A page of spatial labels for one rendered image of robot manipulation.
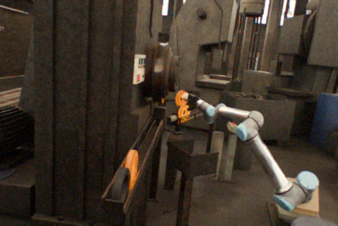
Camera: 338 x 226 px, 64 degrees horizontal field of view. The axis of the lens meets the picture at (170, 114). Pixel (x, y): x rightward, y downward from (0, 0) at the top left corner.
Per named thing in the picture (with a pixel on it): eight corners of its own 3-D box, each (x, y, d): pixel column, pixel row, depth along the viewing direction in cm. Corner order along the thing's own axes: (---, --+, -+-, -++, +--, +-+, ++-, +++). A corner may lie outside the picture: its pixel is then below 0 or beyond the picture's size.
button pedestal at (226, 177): (220, 182, 287) (228, 126, 274) (218, 173, 311) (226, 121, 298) (235, 184, 286) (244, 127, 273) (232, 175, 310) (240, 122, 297)
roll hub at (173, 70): (167, 94, 203) (170, 55, 197) (170, 89, 230) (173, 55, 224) (174, 94, 202) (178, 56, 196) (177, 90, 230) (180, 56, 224)
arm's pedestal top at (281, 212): (310, 205, 241) (311, 201, 240) (321, 226, 210) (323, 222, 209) (272, 198, 247) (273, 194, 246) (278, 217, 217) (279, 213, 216)
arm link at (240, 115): (268, 110, 203) (219, 101, 265) (255, 119, 200) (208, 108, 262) (272, 123, 206) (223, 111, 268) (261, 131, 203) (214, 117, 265)
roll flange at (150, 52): (136, 105, 197) (141, 38, 187) (148, 96, 243) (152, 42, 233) (150, 107, 196) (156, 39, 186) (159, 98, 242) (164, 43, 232)
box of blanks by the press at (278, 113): (228, 145, 418) (235, 95, 402) (211, 130, 498) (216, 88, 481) (288, 147, 437) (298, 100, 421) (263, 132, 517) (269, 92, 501)
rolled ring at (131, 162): (133, 193, 138) (126, 192, 138) (138, 159, 148) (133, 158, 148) (129, 180, 122) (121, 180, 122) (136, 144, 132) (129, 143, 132)
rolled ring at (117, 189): (131, 160, 123) (123, 159, 123) (119, 183, 105) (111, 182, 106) (129, 194, 129) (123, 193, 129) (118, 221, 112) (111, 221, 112)
